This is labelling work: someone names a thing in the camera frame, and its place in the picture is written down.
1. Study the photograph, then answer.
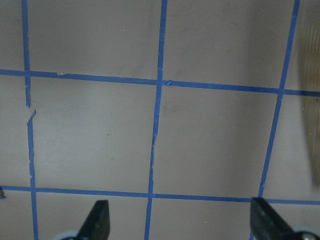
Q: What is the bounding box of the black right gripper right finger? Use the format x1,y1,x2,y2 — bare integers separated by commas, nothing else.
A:
250,197,296,240

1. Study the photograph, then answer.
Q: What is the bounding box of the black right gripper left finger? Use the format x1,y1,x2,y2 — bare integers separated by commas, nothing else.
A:
77,200,111,240

